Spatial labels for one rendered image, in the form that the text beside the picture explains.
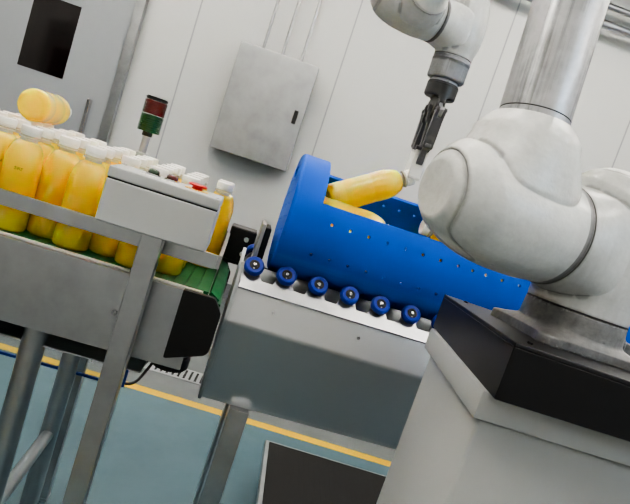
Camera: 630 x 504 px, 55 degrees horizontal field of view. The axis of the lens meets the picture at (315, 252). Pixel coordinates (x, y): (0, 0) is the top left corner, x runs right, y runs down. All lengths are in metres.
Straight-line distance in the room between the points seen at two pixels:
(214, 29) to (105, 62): 0.86
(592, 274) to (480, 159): 0.24
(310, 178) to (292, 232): 0.12
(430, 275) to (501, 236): 0.57
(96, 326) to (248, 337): 0.32
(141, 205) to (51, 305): 0.31
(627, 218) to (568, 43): 0.25
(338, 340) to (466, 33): 0.74
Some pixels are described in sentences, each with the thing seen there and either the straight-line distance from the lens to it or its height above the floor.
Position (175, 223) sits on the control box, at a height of 1.04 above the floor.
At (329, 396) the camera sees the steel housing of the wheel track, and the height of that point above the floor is 0.72.
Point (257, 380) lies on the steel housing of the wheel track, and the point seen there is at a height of 0.71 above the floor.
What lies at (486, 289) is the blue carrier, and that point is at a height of 1.07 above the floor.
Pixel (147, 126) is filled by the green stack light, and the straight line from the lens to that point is 1.78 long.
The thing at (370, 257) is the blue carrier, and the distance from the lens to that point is 1.32.
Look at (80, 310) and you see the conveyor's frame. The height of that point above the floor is 0.80.
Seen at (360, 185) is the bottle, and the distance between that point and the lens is 1.42.
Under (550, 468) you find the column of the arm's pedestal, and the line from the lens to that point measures 0.92.
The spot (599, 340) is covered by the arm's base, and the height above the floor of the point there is 1.10.
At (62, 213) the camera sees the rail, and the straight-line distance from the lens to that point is 1.28.
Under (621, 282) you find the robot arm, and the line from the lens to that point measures 0.96.
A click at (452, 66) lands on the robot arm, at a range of 1.47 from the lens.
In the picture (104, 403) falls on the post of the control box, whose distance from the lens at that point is 1.24.
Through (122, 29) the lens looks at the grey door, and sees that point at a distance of 5.06.
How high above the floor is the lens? 1.19
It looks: 7 degrees down
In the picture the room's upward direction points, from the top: 18 degrees clockwise
